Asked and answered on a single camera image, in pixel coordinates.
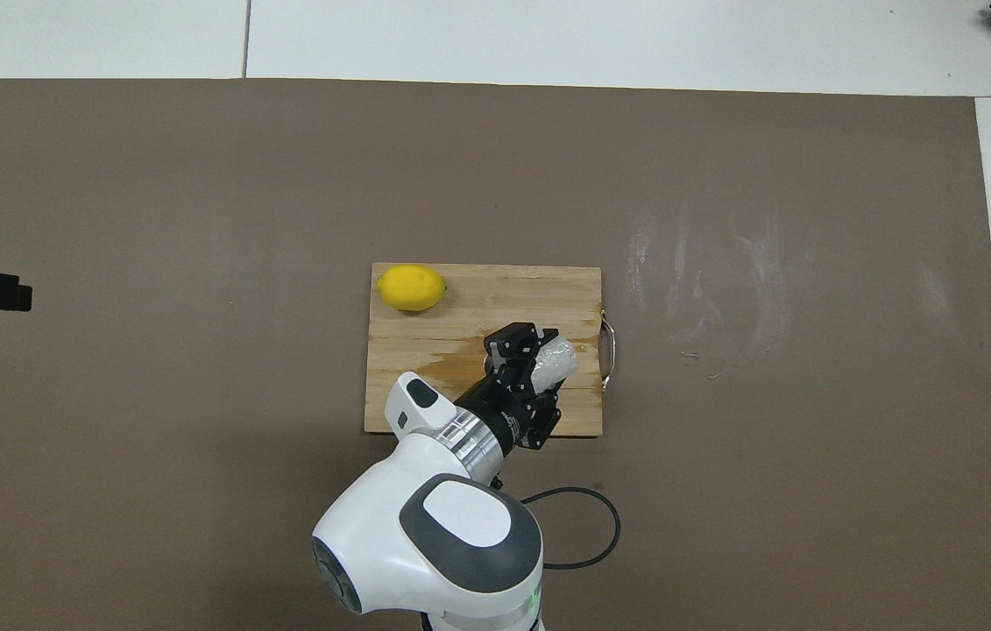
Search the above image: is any wooden cutting board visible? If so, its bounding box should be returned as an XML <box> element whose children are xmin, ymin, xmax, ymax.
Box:
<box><xmin>364</xmin><ymin>263</ymin><xmax>616</xmax><ymax>438</ymax></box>

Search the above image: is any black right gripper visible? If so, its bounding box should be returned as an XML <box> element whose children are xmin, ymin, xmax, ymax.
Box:
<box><xmin>457</xmin><ymin>323</ymin><xmax>562</xmax><ymax>452</ymax></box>

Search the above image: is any clear textured plastic cup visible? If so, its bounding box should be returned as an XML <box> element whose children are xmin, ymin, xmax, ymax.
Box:
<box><xmin>523</xmin><ymin>337</ymin><xmax>579</xmax><ymax>393</ymax></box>

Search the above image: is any yellow lemon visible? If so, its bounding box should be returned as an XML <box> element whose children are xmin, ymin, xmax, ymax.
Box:
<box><xmin>377</xmin><ymin>264</ymin><xmax>448</xmax><ymax>313</ymax></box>

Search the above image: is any brown table mat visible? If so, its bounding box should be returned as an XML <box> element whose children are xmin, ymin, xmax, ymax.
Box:
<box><xmin>0</xmin><ymin>77</ymin><xmax>991</xmax><ymax>631</ymax></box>

